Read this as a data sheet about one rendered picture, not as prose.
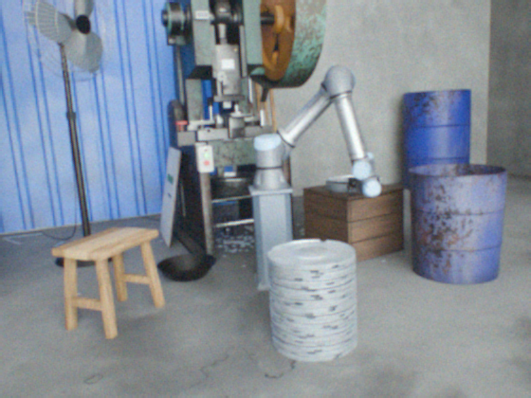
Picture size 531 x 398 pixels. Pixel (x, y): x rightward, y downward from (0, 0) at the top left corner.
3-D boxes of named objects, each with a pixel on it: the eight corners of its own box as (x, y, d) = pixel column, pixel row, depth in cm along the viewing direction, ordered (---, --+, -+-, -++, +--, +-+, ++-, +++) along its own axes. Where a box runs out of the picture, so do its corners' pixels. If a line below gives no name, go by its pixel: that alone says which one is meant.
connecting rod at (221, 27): (238, 57, 266) (234, -7, 259) (217, 57, 262) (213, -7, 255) (228, 62, 285) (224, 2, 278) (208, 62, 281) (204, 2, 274)
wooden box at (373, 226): (404, 249, 254) (404, 187, 247) (349, 264, 236) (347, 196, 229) (356, 235, 288) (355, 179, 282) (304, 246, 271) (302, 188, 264)
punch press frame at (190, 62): (282, 218, 276) (269, -24, 250) (211, 228, 261) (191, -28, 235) (239, 198, 349) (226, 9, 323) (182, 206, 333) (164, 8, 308)
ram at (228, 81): (245, 94, 268) (241, 41, 263) (219, 95, 263) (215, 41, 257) (235, 96, 284) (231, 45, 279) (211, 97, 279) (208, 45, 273)
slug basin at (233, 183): (268, 192, 279) (267, 175, 277) (213, 199, 267) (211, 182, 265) (248, 185, 310) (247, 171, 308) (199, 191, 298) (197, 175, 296)
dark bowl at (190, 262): (225, 279, 226) (224, 265, 225) (163, 291, 215) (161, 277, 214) (209, 262, 253) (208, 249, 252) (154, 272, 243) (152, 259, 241)
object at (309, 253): (363, 244, 162) (363, 242, 162) (343, 271, 136) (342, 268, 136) (285, 240, 174) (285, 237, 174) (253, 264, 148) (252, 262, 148)
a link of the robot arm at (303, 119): (254, 149, 215) (338, 58, 195) (265, 146, 229) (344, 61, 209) (272, 168, 214) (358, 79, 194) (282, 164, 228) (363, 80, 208)
